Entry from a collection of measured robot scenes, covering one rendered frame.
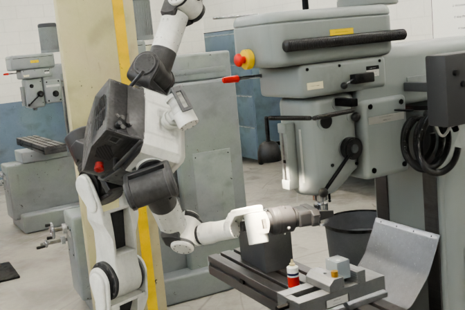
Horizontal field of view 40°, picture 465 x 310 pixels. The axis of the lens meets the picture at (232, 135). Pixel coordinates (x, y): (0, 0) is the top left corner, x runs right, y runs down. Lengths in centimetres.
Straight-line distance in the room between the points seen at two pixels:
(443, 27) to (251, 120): 333
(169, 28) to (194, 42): 965
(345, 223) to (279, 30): 272
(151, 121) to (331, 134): 56
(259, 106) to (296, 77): 746
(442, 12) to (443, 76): 546
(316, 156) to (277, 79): 27
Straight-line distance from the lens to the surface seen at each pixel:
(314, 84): 194
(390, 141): 215
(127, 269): 238
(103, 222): 229
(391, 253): 243
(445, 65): 194
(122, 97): 204
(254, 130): 942
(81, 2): 357
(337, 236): 407
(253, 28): 193
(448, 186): 227
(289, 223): 207
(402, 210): 242
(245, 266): 258
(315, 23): 193
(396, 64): 216
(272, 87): 204
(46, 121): 1098
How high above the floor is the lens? 181
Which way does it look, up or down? 8 degrees down
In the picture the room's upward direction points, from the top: 5 degrees counter-clockwise
